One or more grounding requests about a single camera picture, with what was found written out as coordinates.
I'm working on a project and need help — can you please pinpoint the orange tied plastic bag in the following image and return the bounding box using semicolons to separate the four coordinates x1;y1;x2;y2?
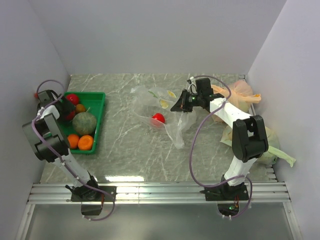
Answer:
211;80;262;122

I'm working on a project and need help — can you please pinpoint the orange fake tangerine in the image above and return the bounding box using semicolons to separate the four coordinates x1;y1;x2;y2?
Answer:
67;134;80;149

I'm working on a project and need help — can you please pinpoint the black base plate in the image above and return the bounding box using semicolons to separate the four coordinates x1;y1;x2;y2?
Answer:
200;183;252;219
70;186;117;217

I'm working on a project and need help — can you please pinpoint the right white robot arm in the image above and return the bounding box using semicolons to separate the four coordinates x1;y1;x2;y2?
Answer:
170;75;269;201

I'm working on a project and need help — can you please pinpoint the aluminium mounting rail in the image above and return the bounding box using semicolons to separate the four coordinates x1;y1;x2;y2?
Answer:
27;182;291;205

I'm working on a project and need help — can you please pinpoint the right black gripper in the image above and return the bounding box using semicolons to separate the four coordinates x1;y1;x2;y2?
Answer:
171;89;203;113

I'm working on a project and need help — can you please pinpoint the green tied plastic bag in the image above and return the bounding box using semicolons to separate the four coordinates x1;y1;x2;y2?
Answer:
220;126;296;167

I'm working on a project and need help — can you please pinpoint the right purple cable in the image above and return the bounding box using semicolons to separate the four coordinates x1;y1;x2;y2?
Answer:
187;75;253;220

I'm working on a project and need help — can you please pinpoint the green fake melon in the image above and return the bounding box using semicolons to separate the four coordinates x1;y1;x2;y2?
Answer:
72;112;98;136

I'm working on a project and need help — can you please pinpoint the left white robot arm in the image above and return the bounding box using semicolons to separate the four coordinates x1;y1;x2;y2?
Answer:
22;90;101;201

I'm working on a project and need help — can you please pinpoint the orange fake persimmon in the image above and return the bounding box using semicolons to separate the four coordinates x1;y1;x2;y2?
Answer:
77;135;94;151

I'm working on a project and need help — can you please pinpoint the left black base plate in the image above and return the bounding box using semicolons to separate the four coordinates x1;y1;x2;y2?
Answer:
70;186;117;217

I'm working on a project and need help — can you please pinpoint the clear lemon-print plastic bag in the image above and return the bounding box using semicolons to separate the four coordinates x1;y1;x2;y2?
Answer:
130;85;197;149

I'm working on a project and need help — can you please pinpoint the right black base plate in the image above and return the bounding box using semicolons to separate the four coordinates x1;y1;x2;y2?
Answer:
200;183;252;219

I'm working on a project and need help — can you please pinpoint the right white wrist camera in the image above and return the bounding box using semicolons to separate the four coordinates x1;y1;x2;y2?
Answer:
187;76;198;95

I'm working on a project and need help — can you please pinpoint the green plastic tray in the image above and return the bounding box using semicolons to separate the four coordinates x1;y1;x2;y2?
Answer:
58;92;106;155

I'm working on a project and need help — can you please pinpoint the small brown-orange fake fruit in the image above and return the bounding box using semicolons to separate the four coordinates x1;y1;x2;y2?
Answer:
75;104;86;114

